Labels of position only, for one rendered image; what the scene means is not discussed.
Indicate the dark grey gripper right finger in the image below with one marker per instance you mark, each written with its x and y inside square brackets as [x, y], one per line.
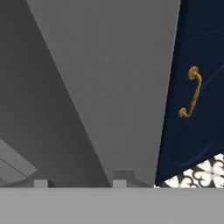
[119, 183]

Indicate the grey fridge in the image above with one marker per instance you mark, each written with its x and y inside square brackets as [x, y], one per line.
[116, 73]

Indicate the navy blue cupboard door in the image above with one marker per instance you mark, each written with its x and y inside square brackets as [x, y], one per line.
[201, 35]

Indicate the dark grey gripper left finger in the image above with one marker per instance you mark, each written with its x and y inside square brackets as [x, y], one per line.
[40, 183]

